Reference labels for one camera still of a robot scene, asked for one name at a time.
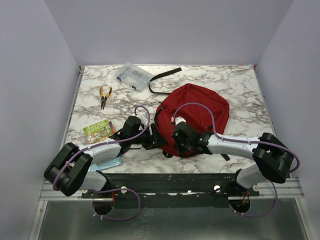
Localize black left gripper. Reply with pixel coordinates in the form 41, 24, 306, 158
130, 123, 168, 150

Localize red backpack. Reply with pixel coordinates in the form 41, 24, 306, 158
154, 83, 230, 158

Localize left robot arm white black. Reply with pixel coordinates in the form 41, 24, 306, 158
43, 116, 168, 198

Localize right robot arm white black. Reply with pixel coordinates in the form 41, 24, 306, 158
172, 122, 294, 196

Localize light blue notebook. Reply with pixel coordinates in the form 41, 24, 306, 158
89, 156, 123, 172

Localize yellow black pliers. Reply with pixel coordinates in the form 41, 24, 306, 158
99, 86, 112, 110

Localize clear plastic organizer box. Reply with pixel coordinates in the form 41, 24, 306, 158
115, 62, 153, 92

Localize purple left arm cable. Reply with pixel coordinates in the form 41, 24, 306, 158
52, 105, 152, 221

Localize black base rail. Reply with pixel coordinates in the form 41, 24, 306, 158
50, 171, 263, 208

